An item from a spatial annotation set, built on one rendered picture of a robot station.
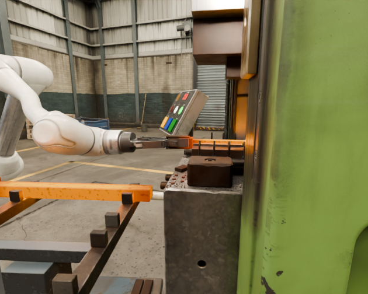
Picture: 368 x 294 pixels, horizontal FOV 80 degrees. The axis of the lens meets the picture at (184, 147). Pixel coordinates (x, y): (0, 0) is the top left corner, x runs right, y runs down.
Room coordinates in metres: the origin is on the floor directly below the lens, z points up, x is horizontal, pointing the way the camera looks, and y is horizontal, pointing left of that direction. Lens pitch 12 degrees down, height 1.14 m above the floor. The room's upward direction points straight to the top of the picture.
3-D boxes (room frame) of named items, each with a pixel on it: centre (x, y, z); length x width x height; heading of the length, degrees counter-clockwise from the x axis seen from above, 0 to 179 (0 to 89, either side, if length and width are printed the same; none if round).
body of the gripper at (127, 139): (0.78, 0.17, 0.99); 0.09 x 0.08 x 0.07; 82
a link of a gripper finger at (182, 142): (0.75, 0.02, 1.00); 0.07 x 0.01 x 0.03; 82
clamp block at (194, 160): (0.59, -0.07, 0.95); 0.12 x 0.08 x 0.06; 82
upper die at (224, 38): (0.75, -0.25, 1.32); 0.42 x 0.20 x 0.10; 82
